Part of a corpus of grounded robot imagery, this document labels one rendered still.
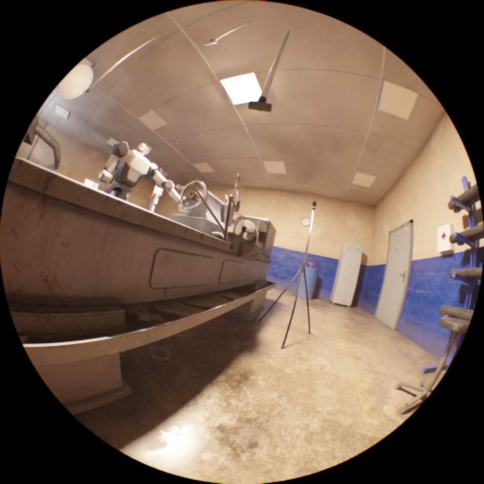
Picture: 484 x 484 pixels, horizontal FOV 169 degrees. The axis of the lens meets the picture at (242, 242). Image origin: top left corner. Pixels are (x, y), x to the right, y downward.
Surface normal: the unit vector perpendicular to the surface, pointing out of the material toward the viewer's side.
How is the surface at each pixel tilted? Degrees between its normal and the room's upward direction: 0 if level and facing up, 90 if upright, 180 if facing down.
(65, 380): 90
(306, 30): 180
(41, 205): 90
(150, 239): 90
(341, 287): 90
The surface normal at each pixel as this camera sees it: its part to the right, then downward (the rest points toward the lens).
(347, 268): -0.36, -0.17
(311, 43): -0.24, 0.97
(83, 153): 0.90, 0.19
